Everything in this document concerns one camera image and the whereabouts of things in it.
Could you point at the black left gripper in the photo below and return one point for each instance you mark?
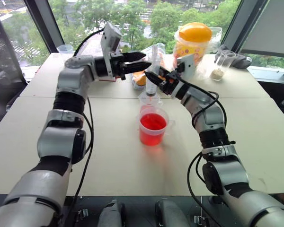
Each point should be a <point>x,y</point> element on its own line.
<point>117,66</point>

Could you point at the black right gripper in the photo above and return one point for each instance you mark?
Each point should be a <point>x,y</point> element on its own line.
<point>170,82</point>

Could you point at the clear plastic syringe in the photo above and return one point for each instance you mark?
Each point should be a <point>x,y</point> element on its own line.
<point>151,87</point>

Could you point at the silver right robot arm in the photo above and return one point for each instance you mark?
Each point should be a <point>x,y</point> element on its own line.
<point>215,142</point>

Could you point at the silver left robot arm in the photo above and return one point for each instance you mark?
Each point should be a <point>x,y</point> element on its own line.
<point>61,113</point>

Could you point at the clear plastic measuring cup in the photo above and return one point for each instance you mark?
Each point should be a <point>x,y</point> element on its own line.
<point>146,100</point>

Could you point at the plastic cup with red liquid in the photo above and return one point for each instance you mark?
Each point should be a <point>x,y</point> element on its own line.
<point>152,127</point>

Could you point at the clear cup with beige powder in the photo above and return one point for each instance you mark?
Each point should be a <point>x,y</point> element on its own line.
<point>220,71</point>

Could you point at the small clear plastic cup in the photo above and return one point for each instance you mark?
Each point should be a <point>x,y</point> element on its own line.
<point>65,49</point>

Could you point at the container with orange object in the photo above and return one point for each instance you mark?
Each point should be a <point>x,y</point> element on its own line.
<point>139,81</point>

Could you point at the red flat box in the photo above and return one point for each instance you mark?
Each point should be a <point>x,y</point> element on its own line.
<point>107,80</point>

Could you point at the plastic jar with orange lid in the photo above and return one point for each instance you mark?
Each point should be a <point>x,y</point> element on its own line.
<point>194,40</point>

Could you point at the clear plastic container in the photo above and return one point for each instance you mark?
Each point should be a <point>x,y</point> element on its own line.
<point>216,35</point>

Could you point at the grey cloth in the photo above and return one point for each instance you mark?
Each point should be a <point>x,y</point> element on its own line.
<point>239,60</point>

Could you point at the grey roller blind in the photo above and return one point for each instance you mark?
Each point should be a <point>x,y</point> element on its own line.
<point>267,30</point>

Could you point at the black metal rack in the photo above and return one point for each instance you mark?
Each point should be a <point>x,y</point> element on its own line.
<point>4,52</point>

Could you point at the dark rounded shape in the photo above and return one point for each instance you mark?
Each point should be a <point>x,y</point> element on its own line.
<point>171,214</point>
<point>112,214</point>

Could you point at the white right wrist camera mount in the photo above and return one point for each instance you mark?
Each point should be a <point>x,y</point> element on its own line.
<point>188,66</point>

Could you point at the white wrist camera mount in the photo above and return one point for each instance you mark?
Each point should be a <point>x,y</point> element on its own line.
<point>110,37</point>
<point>188,66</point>

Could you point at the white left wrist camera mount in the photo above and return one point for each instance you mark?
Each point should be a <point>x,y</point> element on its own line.
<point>110,37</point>

